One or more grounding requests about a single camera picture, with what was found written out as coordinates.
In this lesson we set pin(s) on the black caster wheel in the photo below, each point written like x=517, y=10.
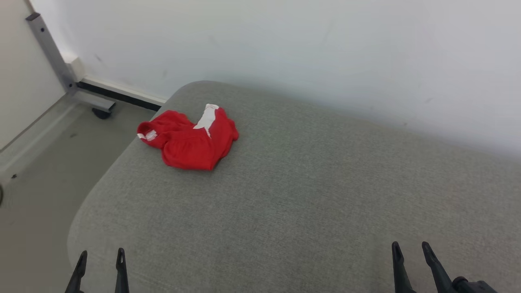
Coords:
x=101, y=113

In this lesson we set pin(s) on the red garment with white trim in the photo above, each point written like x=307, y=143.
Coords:
x=187, y=150

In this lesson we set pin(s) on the white partition panel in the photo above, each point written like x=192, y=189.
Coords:
x=20, y=73

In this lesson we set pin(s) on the white wall trunking box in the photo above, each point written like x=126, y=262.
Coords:
x=75, y=67

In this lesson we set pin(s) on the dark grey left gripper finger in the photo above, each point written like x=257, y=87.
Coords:
x=79, y=276
x=121, y=276

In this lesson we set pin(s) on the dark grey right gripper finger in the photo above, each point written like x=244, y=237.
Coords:
x=402, y=276
x=441, y=278

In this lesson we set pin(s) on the black baseboard strip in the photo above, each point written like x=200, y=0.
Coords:
x=122, y=97

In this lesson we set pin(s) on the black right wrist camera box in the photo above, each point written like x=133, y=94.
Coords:
x=474, y=287

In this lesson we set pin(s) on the grey metal frame post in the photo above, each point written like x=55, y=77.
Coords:
x=53, y=53

